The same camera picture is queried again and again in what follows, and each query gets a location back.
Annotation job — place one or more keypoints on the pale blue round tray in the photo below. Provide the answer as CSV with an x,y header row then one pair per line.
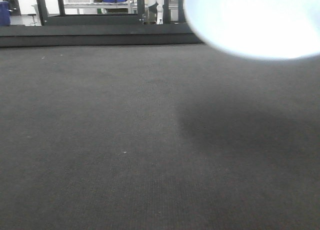
x,y
258,29

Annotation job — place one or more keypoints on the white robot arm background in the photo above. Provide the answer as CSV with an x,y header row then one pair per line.
x,y
157,7

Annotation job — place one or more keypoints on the black raised table edge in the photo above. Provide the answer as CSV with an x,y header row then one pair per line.
x,y
97,35

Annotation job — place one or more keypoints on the blue barrel far left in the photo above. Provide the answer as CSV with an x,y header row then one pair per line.
x,y
4,14

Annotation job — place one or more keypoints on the black metal frame structure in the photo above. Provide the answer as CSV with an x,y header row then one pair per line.
x,y
131,12

